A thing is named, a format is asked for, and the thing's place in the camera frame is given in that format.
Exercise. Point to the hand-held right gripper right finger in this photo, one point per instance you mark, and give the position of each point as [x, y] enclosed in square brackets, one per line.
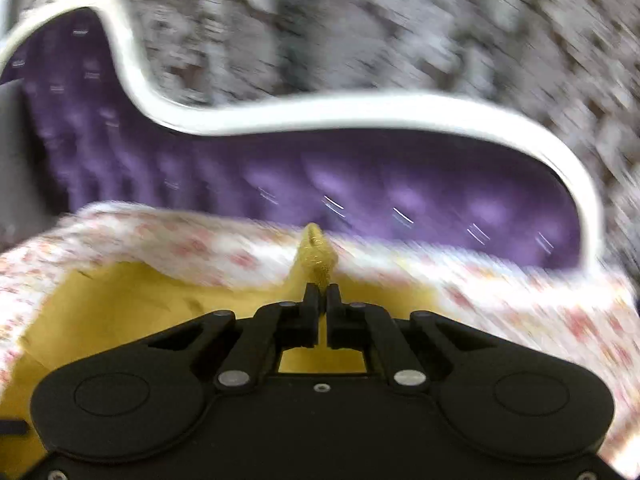
[334, 310]

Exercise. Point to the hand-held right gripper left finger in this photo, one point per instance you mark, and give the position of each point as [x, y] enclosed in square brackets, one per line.
[311, 310]

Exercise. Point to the yellow knit garment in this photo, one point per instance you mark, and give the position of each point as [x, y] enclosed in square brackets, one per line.
[150, 305]

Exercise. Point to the purple tufted headboard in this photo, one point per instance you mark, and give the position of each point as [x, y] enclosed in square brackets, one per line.
[350, 180]

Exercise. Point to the floral blanket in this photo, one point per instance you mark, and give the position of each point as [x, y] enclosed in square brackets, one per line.
[500, 290]

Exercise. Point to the grey cushion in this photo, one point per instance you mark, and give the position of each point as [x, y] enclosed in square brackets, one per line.
[20, 160]

